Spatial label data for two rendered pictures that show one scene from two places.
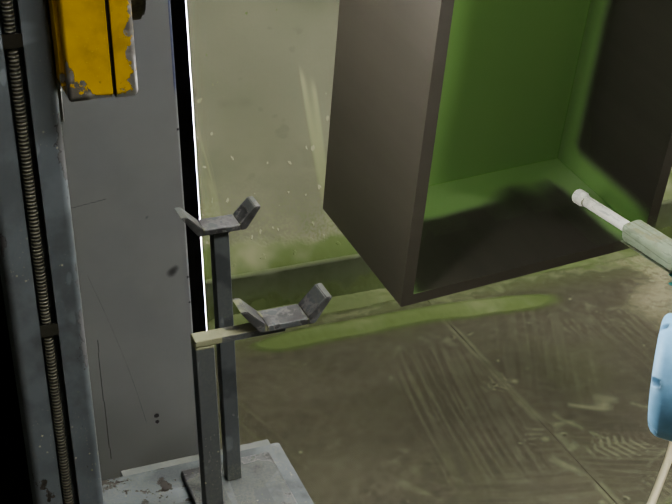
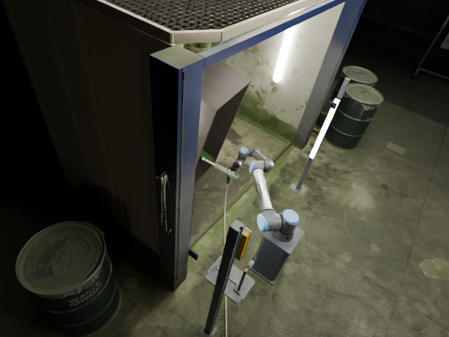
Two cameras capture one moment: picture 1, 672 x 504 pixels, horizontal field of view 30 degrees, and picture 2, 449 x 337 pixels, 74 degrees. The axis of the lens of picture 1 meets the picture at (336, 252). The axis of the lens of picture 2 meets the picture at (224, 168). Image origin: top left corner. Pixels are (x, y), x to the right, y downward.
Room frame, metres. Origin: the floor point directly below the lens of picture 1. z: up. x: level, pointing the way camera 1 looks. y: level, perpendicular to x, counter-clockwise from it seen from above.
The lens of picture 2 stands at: (0.34, 0.92, 2.90)
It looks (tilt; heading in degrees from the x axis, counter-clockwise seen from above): 44 degrees down; 319
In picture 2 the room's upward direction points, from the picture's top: 10 degrees clockwise
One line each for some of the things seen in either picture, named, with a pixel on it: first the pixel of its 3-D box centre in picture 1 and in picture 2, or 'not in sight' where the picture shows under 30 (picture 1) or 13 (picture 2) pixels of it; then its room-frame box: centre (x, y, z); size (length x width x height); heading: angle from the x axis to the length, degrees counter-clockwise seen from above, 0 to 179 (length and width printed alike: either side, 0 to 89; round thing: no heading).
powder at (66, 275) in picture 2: not in sight; (63, 255); (1.71, 1.08, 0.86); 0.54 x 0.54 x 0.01
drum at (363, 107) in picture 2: not in sight; (351, 118); (2.30, -3.17, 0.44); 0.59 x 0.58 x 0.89; 125
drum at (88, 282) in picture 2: not in sight; (77, 281); (1.71, 1.07, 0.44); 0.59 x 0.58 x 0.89; 91
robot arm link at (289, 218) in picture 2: not in sight; (287, 220); (1.16, -0.61, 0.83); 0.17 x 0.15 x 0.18; 64
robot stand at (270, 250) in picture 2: not in sight; (274, 251); (1.16, -0.61, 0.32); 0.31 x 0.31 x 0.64; 20
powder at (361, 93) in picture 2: not in sight; (363, 94); (2.30, -3.18, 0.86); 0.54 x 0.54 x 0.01
